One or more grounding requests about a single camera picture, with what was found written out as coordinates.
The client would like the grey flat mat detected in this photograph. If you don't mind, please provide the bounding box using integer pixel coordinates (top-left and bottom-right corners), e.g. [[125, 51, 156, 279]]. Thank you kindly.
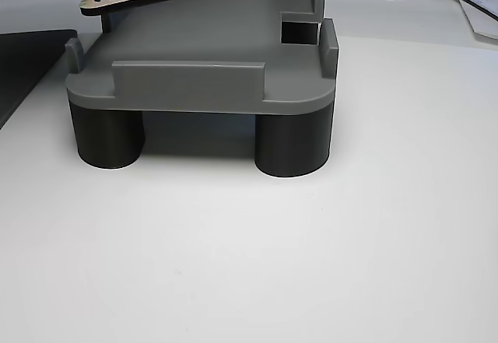
[[0, 29, 79, 131]]

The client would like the white sheet with black edge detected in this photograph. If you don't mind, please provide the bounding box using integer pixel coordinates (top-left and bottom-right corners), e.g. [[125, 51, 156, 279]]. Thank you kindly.
[[437, 0, 498, 41]]

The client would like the grey holder with black feet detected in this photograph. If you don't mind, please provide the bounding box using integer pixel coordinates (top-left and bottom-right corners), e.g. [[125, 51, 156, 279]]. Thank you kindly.
[[64, 0, 342, 179]]

